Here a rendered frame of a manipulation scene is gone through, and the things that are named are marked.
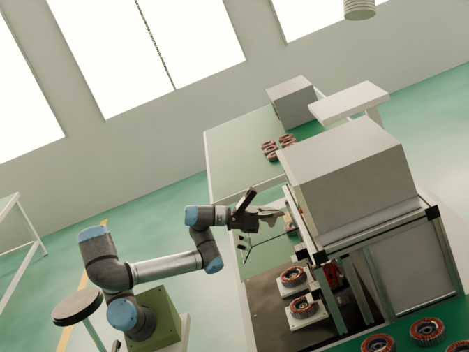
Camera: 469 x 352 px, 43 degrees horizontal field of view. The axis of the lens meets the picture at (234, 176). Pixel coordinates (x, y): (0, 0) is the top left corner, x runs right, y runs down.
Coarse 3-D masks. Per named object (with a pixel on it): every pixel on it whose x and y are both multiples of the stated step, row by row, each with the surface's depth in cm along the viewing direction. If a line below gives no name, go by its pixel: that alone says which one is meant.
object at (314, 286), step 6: (312, 282) 230; (312, 288) 227; (318, 288) 225; (336, 288) 225; (342, 288) 225; (306, 294) 232; (312, 294) 225; (318, 294) 226; (312, 300) 227; (318, 300) 227
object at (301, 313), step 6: (294, 300) 234; (300, 300) 233; (306, 300) 233; (294, 306) 231; (300, 306) 231; (306, 306) 229; (312, 306) 226; (318, 306) 229; (294, 312) 227; (300, 312) 226; (306, 312) 226; (312, 312) 226; (300, 318) 226
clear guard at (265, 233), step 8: (288, 208) 252; (264, 224) 247; (280, 224) 241; (288, 224) 238; (296, 224) 236; (264, 232) 241; (272, 232) 238; (280, 232) 235; (288, 232) 233; (240, 240) 254; (248, 240) 241; (256, 240) 236; (264, 240) 234; (248, 248) 236
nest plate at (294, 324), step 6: (288, 312) 235; (318, 312) 227; (324, 312) 226; (288, 318) 231; (294, 318) 230; (306, 318) 226; (312, 318) 225; (318, 318) 224; (294, 324) 226; (300, 324) 225; (306, 324) 224
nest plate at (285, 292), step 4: (304, 268) 260; (308, 272) 255; (308, 276) 253; (276, 280) 260; (280, 280) 259; (308, 280) 250; (312, 280) 249; (280, 284) 256; (300, 284) 250; (304, 284) 248; (280, 288) 253; (284, 288) 252; (288, 288) 250; (292, 288) 249; (296, 288) 248; (300, 288) 247; (304, 288) 247; (280, 292) 250; (284, 292) 249; (288, 292) 248; (292, 292) 247; (296, 292) 247; (284, 296) 248
